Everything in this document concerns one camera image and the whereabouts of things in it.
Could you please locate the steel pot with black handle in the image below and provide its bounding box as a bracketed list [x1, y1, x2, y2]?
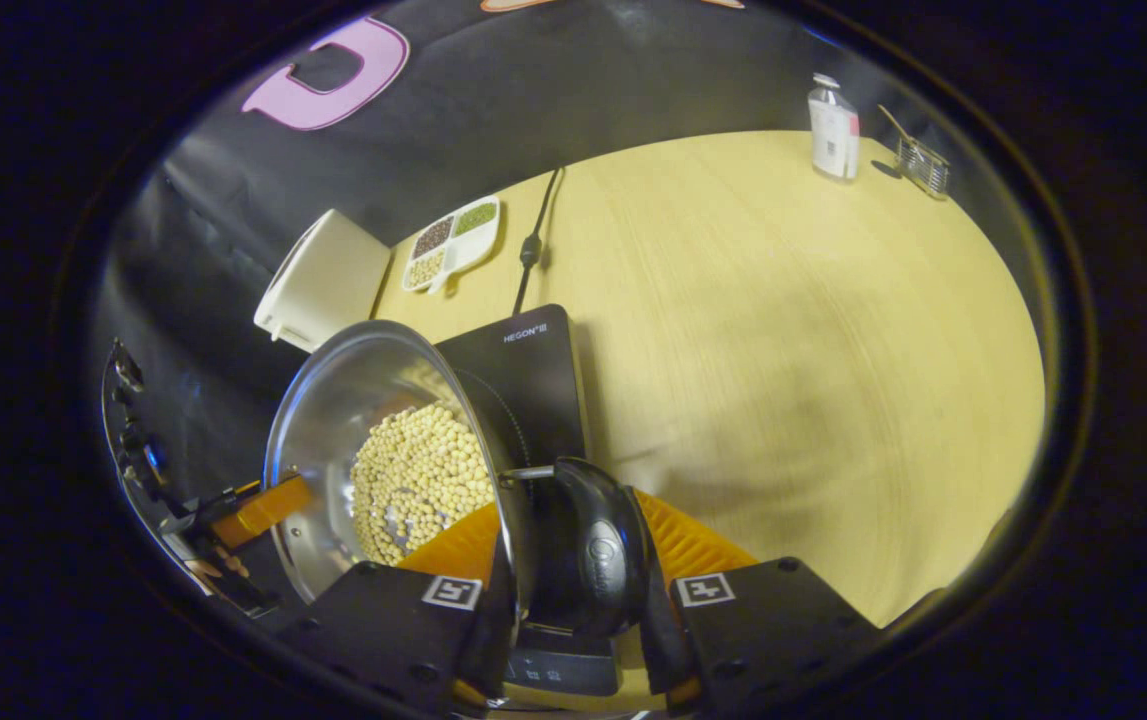
[263, 320, 652, 641]

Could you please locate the divided white dish of beans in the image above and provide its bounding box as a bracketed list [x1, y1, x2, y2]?
[401, 195, 502, 294]

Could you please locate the thin wooden stick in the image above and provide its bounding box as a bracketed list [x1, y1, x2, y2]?
[878, 104, 919, 146]

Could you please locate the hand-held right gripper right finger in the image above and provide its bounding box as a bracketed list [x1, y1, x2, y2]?
[633, 487, 884, 716]

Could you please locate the pile of yellow soybeans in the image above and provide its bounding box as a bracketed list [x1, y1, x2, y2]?
[350, 402, 496, 566]

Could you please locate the black induction cooktop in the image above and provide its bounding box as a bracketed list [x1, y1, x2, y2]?
[433, 304, 624, 698]

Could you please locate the black power cable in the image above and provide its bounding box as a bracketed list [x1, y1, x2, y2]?
[511, 168, 562, 316]

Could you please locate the clear bottle with white label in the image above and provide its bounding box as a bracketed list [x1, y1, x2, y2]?
[807, 73, 861, 183]

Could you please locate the small clear glass cup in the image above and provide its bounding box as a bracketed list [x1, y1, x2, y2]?
[895, 135, 952, 199]

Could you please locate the white box appliance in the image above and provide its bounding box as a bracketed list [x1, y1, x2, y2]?
[253, 209, 392, 353]

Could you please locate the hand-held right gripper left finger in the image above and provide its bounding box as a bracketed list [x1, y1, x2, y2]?
[278, 500, 516, 716]

